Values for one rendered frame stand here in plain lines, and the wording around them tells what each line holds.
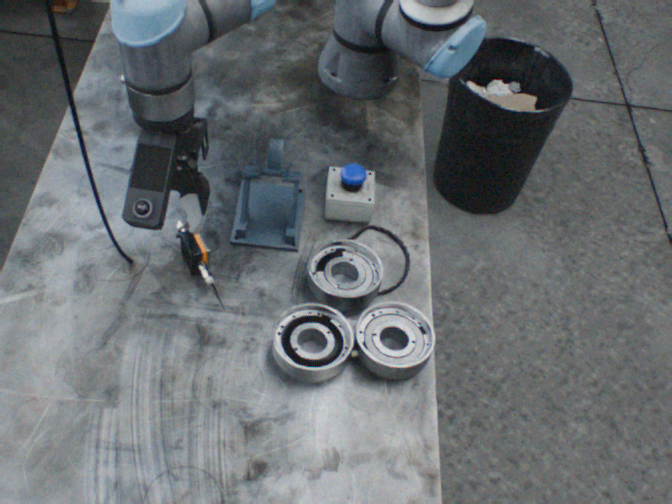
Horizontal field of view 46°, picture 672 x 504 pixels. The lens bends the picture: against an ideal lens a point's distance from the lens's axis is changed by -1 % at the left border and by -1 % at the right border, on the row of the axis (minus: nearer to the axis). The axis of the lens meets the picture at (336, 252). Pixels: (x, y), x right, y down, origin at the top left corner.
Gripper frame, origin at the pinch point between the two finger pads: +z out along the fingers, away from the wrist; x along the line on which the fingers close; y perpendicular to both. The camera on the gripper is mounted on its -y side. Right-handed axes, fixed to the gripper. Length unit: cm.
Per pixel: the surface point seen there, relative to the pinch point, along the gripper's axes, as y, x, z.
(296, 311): -6.0, -17.3, 6.4
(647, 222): 108, -111, 101
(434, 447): -20.9, -37.1, 10.0
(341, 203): 14.7, -20.7, 7.0
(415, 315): -3.3, -33.1, 7.5
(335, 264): 3.6, -21.3, 7.6
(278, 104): 39.5, -6.8, 11.3
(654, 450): 28, -102, 96
